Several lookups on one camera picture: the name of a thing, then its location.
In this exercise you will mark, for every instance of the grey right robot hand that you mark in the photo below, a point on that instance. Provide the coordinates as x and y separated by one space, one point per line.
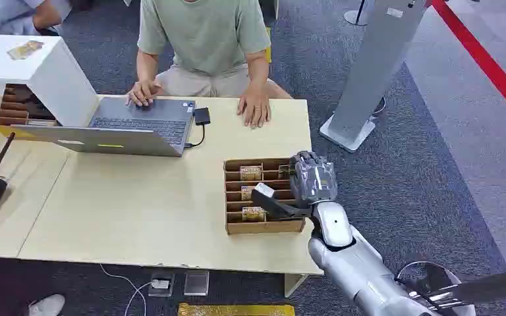
314 179

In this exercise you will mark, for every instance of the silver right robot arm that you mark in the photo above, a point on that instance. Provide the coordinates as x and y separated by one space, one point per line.
357 266

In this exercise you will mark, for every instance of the printed card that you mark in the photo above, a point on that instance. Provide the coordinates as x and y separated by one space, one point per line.
253 214
25 49
247 193
251 173

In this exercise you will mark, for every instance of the person's left hand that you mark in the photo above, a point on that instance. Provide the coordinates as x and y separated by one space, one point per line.
254 110

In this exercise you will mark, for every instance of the person's hand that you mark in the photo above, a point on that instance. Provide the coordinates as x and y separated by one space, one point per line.
254 110
143 93

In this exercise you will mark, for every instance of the wooden card box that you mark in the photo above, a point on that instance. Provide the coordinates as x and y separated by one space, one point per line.
17 109
235 226

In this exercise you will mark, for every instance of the black usb adapter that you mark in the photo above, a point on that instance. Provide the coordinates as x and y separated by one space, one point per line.
202 116

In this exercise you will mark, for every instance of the grey pillar stand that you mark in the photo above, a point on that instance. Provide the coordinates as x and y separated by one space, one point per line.
375 65

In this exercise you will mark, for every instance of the golden strip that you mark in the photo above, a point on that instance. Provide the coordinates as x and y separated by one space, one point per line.
235 310

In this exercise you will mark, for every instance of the metal floor plate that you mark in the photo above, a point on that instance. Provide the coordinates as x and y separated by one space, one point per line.
196 283

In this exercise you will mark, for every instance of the stanchion base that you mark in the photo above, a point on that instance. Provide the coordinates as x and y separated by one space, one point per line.
355 16

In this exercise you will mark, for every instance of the grey laptop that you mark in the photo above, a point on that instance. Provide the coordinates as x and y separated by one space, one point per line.
148 120

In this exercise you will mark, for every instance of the person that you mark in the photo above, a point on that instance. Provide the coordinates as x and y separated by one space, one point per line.
205 39
13 15

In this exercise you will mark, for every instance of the floor socket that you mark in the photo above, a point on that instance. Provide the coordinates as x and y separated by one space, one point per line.
161 284

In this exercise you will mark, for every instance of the person's right hand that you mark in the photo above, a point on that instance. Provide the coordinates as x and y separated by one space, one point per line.
143 93

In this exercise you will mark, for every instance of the dark blurred bar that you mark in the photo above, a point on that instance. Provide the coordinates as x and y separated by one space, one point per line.
484 285

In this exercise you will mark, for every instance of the red floor tape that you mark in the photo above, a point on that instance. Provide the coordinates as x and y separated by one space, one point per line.
484 61

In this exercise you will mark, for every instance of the white box stand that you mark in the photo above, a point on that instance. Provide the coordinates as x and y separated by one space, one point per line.
56 78

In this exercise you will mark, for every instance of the white shoe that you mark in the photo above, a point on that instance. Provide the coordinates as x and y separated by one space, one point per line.
48 306

